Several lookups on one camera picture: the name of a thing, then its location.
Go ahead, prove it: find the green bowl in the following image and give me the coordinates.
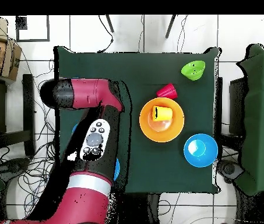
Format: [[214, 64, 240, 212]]
[[180, 59, 206, 82]]

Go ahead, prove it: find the black table frame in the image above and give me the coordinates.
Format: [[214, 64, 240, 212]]
[[0, 73, 36, 156]]

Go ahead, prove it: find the large blue bowl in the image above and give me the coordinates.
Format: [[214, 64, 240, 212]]
[[114, 158, 121, 181], [183, 133, 219, 168]]

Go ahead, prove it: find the black square frame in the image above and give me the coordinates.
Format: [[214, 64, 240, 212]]
[[15, 15, 51, 43]]

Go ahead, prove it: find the yellow cup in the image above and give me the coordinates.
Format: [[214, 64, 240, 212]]
[[151, 105, 174, 123]]

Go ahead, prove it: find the tangle of cables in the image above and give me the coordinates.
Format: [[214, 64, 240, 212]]
[[0, 53, 60, 220]]

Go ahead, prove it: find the red cup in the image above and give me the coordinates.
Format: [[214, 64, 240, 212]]
[[156, 83, 178, 100]]

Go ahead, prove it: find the large yellow bowl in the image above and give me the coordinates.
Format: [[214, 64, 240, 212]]
[[139, 97, 185, 144]]

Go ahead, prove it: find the black tripod leg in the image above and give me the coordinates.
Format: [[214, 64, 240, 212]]
[[164, 15, 177, 39], [105, 15, 115, 33]]

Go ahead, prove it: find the black box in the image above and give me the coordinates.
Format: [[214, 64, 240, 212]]
[[228, 78, 248, 136]]

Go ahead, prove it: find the black stand base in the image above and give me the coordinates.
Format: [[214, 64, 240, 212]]
[[216, 159, 244, 184], [0, 157, 31, 183]]

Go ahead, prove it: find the cardboard box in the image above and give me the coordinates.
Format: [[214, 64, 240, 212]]
[[0, 16, 22, 81]]

